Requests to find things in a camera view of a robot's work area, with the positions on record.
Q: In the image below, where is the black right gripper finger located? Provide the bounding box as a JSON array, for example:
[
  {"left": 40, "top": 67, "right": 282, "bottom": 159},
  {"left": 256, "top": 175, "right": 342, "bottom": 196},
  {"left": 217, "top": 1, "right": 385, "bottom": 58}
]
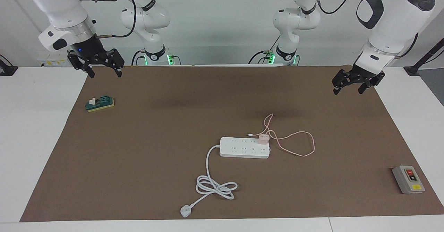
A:
[
  {"left": 67, "top": 53, "right": 95, "bottom": 79},
  {"left": 106, "top": 49, "right": 125, "bottom": 78}
]

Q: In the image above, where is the white power strip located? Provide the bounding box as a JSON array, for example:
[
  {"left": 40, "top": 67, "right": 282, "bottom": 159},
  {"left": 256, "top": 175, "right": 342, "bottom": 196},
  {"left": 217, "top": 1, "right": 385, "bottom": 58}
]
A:
[{"left": 219, "top": 137, "right": 271, "bottom": 159}]

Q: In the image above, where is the green knife switch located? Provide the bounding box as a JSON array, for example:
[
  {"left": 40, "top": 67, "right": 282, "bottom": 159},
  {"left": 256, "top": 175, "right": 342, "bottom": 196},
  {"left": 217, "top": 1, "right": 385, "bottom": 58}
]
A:
[{"left": 85, "top": 96, "right": 115, "bottom": 113}]

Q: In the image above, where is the black base cable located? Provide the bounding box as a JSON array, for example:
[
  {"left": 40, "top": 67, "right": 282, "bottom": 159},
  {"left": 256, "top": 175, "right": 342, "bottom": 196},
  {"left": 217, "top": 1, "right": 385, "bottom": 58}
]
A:
[
  {"left": 248, "top": 34, "right": 281, "bottom": 65},
  {"left": 131, "top": 50, "right": 146, "bottom": 66}
]

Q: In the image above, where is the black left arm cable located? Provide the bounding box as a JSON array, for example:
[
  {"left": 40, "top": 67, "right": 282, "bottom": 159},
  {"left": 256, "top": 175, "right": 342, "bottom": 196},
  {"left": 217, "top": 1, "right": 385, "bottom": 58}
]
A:
[{"left": 314, "top": 0, "right": 432, "bottom": 59}]

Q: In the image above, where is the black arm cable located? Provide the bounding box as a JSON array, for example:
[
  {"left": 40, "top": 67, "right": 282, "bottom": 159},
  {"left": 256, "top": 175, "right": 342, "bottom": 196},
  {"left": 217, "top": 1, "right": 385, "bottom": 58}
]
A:
[
  {"left": 314, "top": 0, "right": 432, "bottom": 59},
  {"left": 94, "top": 0, "right": 137, "bottom": 39}
]

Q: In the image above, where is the white box with yellow labels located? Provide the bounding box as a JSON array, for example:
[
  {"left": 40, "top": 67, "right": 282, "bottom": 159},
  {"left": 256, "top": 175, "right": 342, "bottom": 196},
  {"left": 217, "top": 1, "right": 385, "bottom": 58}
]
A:
[{"left": 40, "top": 53, "right": 72, "bottom": 67}]

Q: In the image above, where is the black clamp stand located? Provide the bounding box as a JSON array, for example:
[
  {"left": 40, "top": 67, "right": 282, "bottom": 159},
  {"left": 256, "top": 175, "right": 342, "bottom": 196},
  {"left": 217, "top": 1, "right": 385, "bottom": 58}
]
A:
[{"left": 0, "top": 54, "right": 18, "bottom": 76}]

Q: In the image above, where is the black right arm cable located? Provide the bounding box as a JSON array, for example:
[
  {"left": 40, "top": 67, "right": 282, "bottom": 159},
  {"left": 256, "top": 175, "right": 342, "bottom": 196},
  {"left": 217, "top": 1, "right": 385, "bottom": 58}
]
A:
[{"left": 94, "top": 0, "right": 137, "bottom": 39}]

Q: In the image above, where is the white power cord with plug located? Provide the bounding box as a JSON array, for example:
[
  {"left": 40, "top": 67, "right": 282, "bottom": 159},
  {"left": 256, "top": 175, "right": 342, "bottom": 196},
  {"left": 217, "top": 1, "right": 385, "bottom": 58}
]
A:
[{"left": 180, "top": 145, "right": 238, "bottom": 218}]

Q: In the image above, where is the pink charging cable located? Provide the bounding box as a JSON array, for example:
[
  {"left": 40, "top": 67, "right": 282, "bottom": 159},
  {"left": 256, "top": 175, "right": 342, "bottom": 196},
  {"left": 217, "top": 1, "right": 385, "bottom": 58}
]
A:
[{"left": 247, "top": 113, "right": 315, "bottom": 157}]

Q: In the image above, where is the brown table mat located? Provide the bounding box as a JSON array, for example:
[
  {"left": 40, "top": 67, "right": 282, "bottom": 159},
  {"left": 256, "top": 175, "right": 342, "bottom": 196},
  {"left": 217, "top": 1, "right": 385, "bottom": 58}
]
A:
[{"left": 20, "top": 65, "right": 444, "bottom": 222}]

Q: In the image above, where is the black angled stand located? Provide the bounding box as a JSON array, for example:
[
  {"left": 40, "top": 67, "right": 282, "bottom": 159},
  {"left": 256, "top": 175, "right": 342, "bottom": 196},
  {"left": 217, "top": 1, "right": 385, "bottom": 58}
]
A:
[{"left": 404, "top": 38, "right": 444, "bottom": 76}]

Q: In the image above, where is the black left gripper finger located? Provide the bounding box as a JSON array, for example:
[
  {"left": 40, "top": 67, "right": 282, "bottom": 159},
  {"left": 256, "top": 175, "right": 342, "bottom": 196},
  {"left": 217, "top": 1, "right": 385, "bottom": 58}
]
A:
[
  {"left": 357, "top": 74, "right": 386, "bottom": 95},
  {"left": 332, "top": 70, "right": 349, "bottom": 95}
]

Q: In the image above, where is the grey on-off switch box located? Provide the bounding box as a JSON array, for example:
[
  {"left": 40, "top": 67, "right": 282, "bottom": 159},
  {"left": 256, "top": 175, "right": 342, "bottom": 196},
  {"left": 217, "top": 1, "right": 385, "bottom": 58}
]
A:
[{"left": 392, "top": 165, "right": 426, "bottom": 194}]

